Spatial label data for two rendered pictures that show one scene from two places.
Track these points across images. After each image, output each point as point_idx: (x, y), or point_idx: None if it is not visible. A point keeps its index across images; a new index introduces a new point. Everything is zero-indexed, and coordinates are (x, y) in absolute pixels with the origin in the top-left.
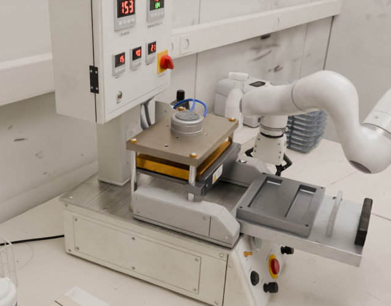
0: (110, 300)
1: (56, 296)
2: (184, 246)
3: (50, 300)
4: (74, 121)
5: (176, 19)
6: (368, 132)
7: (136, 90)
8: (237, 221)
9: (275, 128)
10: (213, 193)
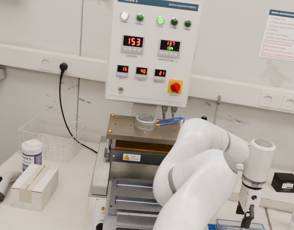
0: (74, 192)
1: (68, 176)
2: None
3: (64, 175)
4: None
5: (292, 82)
6: (168, 169)
7: (141, 93)
8: (106, 184)
9: (245, 177)
10: (149, 179)
